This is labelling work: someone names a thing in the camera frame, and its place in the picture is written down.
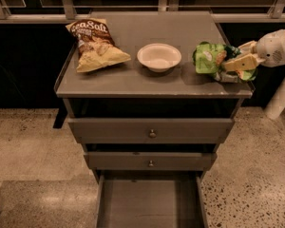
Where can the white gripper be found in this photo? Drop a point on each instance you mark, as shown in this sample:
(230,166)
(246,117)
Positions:
(272,49)

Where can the green rice chip bag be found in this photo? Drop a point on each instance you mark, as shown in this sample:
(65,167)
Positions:
(208,58)

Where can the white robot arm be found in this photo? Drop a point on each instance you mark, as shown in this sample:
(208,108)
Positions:
(268,51)

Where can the grey drawer cabinet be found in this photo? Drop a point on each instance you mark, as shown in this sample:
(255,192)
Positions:
(131,90)

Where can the brass top drawer knob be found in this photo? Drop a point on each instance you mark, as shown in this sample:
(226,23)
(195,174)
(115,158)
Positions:
(152,134)

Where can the sea salt chip bag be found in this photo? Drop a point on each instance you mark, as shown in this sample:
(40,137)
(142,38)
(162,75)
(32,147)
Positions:
(96,47)

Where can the grey top drawer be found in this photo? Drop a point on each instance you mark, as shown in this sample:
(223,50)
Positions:
(131,130)

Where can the grey drawer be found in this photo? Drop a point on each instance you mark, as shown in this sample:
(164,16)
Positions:
(139,161)
(131,130)
(161,201)

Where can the grey middle drawer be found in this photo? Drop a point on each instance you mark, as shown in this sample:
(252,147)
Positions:
(139,161)

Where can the grey bottom drawer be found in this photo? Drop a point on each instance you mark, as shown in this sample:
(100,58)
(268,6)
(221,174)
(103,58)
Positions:
(161,201)

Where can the metal window railing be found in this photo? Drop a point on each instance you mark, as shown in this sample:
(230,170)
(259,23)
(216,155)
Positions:
(69,7)

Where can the white pillar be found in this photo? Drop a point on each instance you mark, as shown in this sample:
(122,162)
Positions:
(277,104)

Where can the white bowl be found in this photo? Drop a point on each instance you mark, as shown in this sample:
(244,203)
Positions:
(159,57)

